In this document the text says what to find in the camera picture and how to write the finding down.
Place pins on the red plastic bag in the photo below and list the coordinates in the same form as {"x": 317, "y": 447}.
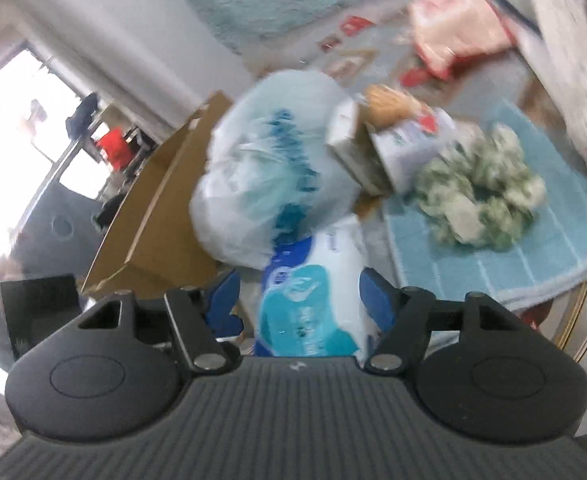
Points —
{"x": 116, "y": 149}

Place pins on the grey cloth with round patches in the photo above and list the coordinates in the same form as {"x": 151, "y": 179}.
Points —
{"x": 63, "y": 240}

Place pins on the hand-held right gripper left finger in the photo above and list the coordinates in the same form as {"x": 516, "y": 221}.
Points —
{"x": 223, "y": 300}

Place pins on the patchwork printed bed sheet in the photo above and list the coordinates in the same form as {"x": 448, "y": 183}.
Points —
{"x": 373, "y": 52}

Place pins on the blue white tissue pack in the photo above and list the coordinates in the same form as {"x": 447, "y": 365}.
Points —
{"x": 303, "y": 285}

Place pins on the gold and white carton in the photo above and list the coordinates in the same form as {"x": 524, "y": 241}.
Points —
{"x": 343, "y": 130}

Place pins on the large window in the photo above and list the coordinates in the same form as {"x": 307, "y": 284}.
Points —
{"x": 13, "y": 125}

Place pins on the tan textured packet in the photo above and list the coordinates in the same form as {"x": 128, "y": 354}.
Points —
{"x": 393, "y": 102}

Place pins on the dark blue hanging garment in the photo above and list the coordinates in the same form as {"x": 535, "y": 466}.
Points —
{"x": 82, "y": 115}

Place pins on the white plastic bag blue print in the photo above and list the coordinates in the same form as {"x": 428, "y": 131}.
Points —
{"x": 253, "y": 170}

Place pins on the white striped fluffy blanket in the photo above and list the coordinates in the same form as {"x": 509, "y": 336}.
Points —
{"x": 573, "y": 60}

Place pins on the light blue towel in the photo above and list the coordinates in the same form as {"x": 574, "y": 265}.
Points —
{"x": 548, "y": 260}

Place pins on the brown cardboard box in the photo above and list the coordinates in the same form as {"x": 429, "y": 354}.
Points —
{"x": 163, "y": 210}

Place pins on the pink plastic packet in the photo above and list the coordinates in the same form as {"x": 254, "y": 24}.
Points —
{"x": 458, "y": 30}

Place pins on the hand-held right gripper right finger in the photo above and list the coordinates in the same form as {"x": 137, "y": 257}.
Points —
{"x": 378, "y": 300}

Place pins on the green white floral cloth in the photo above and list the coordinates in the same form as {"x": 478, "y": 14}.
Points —
{"x": 483, "y": 195}

